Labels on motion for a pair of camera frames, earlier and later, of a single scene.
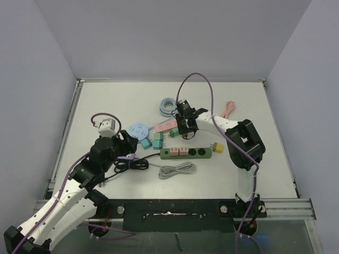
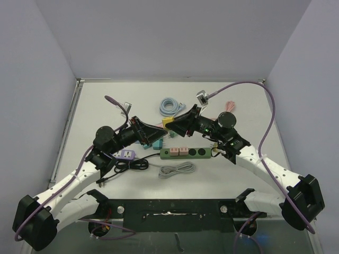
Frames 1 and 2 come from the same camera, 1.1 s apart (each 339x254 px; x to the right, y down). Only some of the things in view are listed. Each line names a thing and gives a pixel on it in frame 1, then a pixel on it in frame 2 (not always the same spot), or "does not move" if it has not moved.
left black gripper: x=128 y=144 -> x=154 y=133
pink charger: x=184 y=151 does not move
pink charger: x=174 y=151 does not move
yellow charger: x=217 y=147 does not move
